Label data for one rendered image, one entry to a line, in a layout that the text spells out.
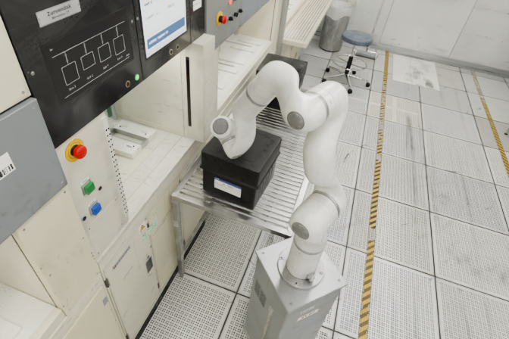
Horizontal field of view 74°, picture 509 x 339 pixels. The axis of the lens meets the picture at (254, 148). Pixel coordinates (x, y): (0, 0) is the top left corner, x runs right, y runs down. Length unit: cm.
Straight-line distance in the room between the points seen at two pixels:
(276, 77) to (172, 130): 96
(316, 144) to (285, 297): 65
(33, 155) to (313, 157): 72
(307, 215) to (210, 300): 125
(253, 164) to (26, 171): 85
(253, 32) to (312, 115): 218
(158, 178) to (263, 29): 177
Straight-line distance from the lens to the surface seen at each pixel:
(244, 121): 115
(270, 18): 292
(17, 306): 142
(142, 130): 181
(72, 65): 97
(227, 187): 157
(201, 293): 223
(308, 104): 88
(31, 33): 88
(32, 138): 92
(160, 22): 127
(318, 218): 110
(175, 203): 170
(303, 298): 142
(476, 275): 290
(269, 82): 99
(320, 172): 103
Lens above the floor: 200
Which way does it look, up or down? 40 degrees down
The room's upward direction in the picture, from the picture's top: 7 degrees clockwise
